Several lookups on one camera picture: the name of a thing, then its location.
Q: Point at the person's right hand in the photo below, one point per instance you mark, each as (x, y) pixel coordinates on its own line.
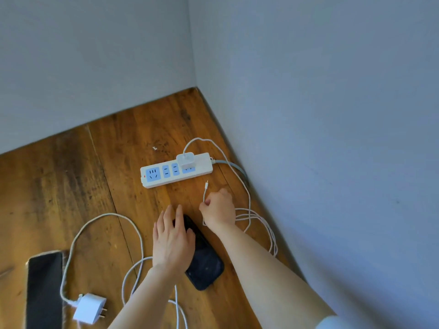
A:
(219, 210)

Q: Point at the person's left hand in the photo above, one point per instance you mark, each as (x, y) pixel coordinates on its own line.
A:
(171, 246)

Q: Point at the person's left little finger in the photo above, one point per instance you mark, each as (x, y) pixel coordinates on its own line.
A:
(155, 232)

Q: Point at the person's left middle finger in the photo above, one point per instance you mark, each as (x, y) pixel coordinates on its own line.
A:
(169, 219)

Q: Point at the person's right fingers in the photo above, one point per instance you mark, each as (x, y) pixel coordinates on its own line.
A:
(219, 198)

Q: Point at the person's left thumb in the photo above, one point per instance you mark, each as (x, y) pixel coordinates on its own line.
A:
(190, 237)

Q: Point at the black smartphone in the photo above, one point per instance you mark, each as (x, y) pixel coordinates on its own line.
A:
(205, 263)

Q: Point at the person's left forearm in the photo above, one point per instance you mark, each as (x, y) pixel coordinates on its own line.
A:
(147, 298)

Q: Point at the person's right forearm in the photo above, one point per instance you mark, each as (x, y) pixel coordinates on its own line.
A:
(264, 274)

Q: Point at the white power strip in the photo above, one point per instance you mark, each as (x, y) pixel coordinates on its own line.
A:
(161, 174)

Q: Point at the small white plugged charger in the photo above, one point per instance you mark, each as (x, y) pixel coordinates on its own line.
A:
(185, 161)

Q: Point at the white charger with metal prongs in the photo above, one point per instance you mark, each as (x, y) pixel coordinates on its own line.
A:
(90, 308)

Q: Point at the smartphone with pale rim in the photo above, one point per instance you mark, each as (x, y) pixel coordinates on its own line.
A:
(44, 291)

